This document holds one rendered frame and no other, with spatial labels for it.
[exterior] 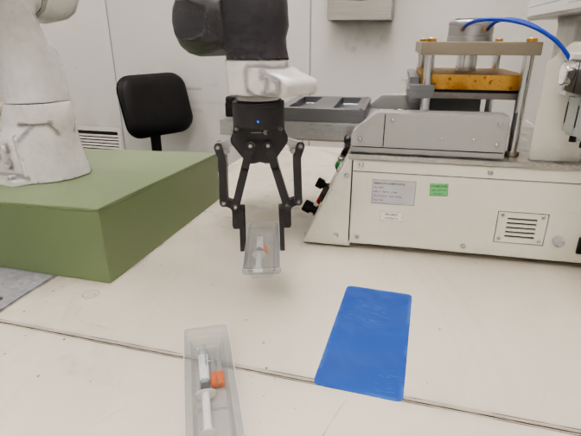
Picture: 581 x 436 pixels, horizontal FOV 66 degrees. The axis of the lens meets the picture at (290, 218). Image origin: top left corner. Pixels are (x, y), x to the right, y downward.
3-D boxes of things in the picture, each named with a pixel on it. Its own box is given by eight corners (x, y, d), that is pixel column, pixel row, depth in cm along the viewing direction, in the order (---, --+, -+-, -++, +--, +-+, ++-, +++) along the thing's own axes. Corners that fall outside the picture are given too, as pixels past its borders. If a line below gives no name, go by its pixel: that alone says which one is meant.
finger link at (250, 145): (257, 144, 65) (247, 141, 65) (238, 214, 69) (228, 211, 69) (258, 137, 69) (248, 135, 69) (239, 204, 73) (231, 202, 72)
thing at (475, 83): (498, 88, 94) (507, 39, 90) (526, 101, 74) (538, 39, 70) (413, 86, 97) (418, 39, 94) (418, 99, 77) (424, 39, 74)
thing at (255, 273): (248, 234, 82) (248, 221, 81) (279, 232, 82) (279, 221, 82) (242, 283, 65) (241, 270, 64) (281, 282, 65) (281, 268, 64)
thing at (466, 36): (530, 87, 95) (542, 20, 91) (585, 107, 67) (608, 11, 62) (411, 85, 100) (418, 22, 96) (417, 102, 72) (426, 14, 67)
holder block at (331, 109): (370, 108, 101) (371, 96, 100) (364, 124, 82) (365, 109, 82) (297, 106, 104) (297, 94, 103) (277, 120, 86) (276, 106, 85)
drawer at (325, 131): (377, 125, 103) (379, 89, 100) (372, 145, 83) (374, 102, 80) (252, 120, 109) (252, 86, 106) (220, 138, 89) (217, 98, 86)
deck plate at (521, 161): (571, 131, 100) (571, 127, 100) (650, 174, 69) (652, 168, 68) (362, 124, 110) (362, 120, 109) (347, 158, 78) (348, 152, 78)
